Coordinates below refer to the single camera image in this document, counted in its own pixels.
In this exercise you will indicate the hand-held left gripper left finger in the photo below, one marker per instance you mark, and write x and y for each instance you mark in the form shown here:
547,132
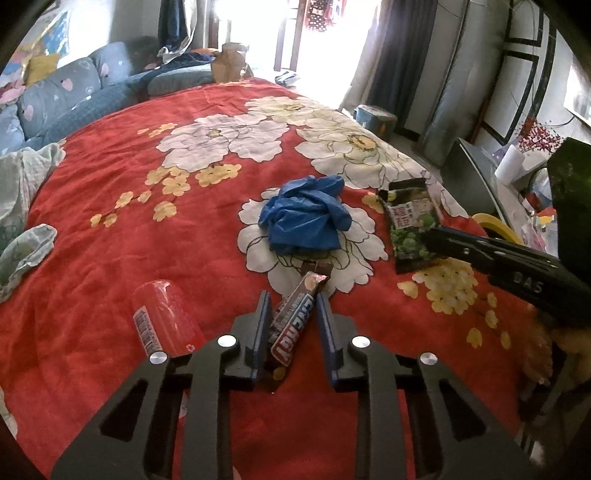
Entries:
264,332

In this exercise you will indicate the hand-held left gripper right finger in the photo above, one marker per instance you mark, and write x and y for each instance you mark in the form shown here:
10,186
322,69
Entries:
325,341

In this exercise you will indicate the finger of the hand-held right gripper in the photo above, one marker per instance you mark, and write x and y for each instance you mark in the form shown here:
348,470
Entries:
461,247

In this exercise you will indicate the brown snack bar wrapper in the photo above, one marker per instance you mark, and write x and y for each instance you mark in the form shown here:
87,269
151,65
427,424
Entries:
291,323

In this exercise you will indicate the yellow rimmed bin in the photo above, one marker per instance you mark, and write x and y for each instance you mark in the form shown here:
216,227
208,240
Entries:
496,223

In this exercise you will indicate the green snack packet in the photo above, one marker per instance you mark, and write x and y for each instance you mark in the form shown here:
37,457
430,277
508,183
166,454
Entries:
406,221

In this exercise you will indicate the white paper towel roll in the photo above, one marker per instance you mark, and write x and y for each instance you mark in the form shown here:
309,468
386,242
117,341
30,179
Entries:
510,164

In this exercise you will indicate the red berry branch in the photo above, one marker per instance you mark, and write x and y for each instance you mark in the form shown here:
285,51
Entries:
538,136

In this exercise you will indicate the blue plastic bag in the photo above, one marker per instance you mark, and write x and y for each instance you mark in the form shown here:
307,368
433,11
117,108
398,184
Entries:
300,212

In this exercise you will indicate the red floral blanket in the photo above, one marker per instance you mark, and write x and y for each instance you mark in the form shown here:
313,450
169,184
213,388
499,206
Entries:
138,258

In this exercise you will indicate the blue storage box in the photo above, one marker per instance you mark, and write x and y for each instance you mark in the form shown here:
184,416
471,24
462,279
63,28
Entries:
375,122

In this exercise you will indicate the grey standing air conditioner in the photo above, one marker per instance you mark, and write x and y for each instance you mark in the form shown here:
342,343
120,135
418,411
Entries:
461,78

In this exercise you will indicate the dark grey curtain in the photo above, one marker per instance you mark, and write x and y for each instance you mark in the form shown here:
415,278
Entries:
392,50

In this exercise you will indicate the pair of shoes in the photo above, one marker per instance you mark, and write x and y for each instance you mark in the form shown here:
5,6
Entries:
287,77

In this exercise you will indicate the brown paper bag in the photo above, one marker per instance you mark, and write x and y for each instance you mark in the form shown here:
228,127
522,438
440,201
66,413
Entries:
231,63

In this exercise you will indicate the hanging laundry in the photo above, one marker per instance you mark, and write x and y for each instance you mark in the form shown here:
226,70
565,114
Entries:
323,14

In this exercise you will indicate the dark blue clothes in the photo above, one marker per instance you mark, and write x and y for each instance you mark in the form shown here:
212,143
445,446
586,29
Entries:
189,59

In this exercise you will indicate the light green cloth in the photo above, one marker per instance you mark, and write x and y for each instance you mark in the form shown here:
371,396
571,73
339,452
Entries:
18,184

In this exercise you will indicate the blue patterned sofa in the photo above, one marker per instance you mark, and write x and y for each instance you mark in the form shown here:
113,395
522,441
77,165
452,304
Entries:
60,92

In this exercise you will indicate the dark blue curtain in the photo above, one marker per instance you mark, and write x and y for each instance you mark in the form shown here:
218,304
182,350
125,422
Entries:
178,23

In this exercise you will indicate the wall television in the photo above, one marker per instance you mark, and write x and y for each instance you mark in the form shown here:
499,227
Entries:
579,92

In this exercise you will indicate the wall map poster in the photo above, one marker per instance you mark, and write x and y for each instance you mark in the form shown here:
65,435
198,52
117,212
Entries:
41,41

